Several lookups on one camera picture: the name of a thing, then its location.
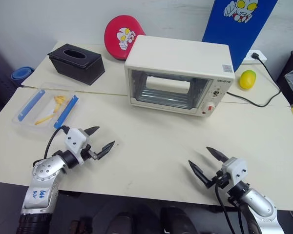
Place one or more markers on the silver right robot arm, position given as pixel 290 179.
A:
pixel 258 202

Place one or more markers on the long french fry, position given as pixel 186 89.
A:
pixel 44 119

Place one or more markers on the black tissue box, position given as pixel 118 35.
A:
pixel 75 69

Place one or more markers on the clear tray with blue handles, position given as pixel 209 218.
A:
pixel 27 120

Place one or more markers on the cream toaster oven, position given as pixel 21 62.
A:
pixel 175 53

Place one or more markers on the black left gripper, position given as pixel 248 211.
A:
pixel 89 152

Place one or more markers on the red round cartoon pad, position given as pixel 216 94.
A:
pixel 114 36

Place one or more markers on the curled french fry pile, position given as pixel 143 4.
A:
pixel 59 99

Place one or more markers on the white power strip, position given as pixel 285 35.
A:
pixel 248 58

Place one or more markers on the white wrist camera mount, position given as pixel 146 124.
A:
pixel 235 169
pixel 74 139

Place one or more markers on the blue cartoon board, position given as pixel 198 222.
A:
pixel 227 36

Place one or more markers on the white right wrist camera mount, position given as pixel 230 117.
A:
pixel 235 169

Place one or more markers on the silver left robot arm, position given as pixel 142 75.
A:
pixel 42 170

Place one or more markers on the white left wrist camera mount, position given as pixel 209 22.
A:
pixel 74 139

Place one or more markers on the yellow green lemon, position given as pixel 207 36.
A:
pixel 246 80

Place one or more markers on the short french fry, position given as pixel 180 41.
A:
pixel 56 108

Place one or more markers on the blue container clip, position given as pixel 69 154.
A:
pixel 66 111
pixel 30 105

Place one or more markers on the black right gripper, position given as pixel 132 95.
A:
pixel 222 180

